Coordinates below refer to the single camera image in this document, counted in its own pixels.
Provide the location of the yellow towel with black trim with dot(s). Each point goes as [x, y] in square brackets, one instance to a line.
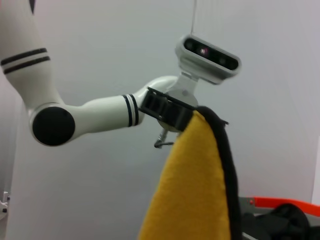
[190, 180]

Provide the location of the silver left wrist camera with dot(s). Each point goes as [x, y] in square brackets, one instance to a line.
[210, 60]

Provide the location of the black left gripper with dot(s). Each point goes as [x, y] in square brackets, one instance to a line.
[172, 112]

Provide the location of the black rounded object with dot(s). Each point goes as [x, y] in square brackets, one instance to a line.
[287, 222]

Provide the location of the silver camera mount bracket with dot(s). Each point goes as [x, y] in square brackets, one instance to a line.
[186, 86]

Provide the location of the orange bar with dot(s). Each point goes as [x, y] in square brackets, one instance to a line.
[287, 202]

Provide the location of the white device with black knobs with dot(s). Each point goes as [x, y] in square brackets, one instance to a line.
[4, 202]

